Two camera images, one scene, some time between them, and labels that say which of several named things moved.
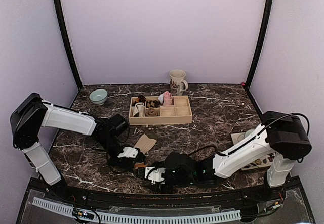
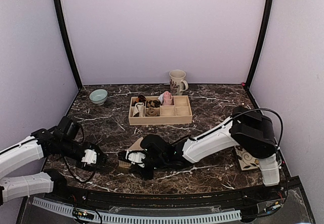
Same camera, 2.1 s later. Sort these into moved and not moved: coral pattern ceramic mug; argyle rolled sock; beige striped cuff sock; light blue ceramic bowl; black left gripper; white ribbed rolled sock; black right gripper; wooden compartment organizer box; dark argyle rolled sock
Moved: black right gripper; black left gripper; beige striped cuff sock
Not moved: coral pattern ceramic mug; white ribbed rolled sock; wooden compartment organizer box; dark argyle rolled sock; argyle rolled sock; light blue ceramic bowl
